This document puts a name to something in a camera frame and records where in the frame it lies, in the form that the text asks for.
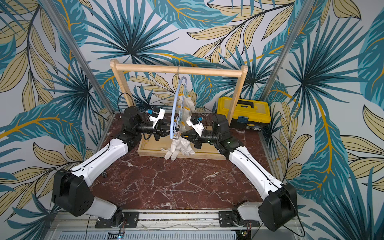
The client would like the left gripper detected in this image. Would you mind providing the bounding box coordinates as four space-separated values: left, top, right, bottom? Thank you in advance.
135 118 181 141

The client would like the white glove bottom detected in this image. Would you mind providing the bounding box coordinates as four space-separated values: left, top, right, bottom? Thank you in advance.
171 137 195 156

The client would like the white glove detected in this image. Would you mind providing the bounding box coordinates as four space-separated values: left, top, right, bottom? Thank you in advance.
177 106 192 133
161 147 180 161
179 96 196 114
171 137 195 156

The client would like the light blue clip hanger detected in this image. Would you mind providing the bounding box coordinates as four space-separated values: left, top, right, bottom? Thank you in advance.
170 67 187 140

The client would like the white glove back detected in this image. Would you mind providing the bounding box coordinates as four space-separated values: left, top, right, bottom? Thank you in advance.
161 147 180 161

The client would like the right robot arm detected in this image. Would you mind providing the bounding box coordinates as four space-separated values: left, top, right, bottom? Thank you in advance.
181 115 298 232

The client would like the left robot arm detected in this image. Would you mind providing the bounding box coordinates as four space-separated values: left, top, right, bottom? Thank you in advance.
52 107 171 220

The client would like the wooden hanging rack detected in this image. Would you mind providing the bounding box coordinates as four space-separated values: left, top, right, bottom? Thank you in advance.
109 58 249 160

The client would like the yellow black toolbox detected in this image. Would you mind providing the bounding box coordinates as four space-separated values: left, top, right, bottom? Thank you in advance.
213 97 271 131

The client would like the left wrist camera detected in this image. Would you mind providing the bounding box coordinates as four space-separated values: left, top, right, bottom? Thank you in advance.
147 107 165 129

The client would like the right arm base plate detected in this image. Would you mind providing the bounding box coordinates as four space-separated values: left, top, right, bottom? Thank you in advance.
218 210 261 228

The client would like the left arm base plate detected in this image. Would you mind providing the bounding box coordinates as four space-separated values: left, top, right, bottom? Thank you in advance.
95 212 140 229

